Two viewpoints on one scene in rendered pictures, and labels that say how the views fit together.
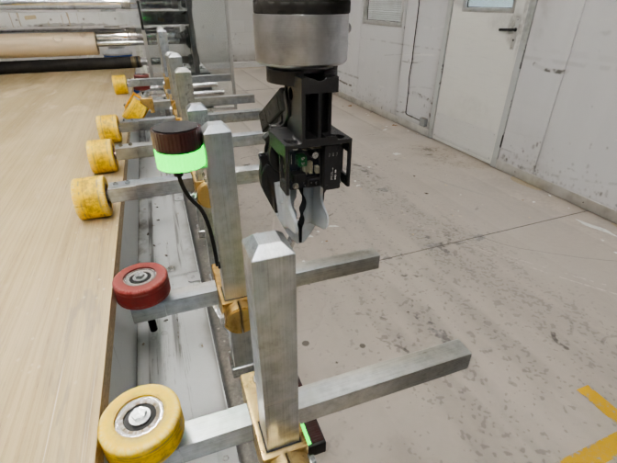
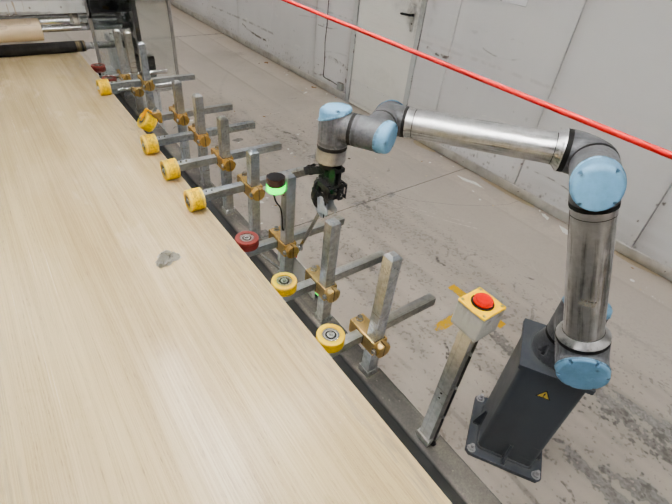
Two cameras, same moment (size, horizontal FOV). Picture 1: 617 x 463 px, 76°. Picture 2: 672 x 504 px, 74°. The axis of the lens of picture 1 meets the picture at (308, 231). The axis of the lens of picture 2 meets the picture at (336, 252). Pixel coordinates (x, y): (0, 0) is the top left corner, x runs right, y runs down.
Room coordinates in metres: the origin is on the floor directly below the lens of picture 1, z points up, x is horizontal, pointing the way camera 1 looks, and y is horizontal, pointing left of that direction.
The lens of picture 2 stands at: (-0.74, 0.37, 1.83)
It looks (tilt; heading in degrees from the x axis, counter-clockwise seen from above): 38 degrees down; 340
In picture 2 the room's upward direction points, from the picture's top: 7 degrees clockwise
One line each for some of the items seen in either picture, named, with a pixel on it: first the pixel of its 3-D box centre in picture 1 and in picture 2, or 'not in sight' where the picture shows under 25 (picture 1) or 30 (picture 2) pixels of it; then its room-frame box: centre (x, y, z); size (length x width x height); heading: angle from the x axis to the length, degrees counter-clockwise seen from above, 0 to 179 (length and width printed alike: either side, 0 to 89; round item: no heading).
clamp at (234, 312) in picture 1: (231, 295); (282, 242); (0.52, 0.13, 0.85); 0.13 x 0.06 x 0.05; 20
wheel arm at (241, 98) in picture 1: (205, 101); (197, 111); (1.51, 0.38, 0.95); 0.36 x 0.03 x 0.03; 110
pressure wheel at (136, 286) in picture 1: (147, 302); (247, 249); (0.49, 0.26, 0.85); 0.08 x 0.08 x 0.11
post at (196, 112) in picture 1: (212, 220); (254, 206); (0.73, 0.20, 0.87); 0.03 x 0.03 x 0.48; 20
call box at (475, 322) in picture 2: not in sight; (477, 315); (-0.22, -0.14, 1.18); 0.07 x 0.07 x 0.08; 20
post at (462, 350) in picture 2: not in sight; (447, 388); (-0.22, -0.14, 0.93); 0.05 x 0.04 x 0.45; 20
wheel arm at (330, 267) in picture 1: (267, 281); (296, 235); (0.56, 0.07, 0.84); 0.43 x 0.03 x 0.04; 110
